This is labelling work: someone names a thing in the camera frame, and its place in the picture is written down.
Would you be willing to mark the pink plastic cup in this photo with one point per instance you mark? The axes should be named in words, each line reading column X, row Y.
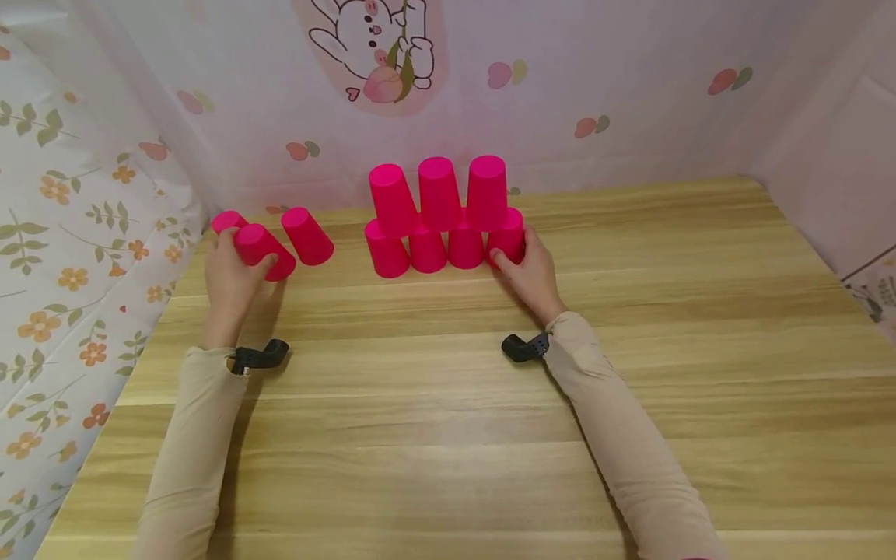
column 260, row 245
column 306, row 235
column 509, row 233
column 227, row 220

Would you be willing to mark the person's left hand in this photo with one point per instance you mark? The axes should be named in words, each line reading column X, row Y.
column 227, row 295

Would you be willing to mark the person's right thumb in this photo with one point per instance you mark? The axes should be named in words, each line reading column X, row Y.
column 502, row 258

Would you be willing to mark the person's left fingers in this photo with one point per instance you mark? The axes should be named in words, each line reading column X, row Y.
column 222, row 243

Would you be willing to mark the pyramid of pink cups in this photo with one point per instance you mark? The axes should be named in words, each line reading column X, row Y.
column 437, row 198

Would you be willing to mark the person's left forearm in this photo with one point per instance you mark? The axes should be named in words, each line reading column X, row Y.
column 192, row 459

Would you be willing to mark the person's right fingers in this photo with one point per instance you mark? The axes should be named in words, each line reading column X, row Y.
column 534, row 243

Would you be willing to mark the person's right hand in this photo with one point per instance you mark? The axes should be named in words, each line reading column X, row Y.
column 535, row 284

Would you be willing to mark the person's left thumb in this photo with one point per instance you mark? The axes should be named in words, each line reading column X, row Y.
column 264, row 267

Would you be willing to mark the person's right forearm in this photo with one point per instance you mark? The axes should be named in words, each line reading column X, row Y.
column 630, row 443

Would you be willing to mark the black wrist band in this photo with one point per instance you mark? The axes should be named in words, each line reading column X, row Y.
column 521, row 348
column 260, row 355

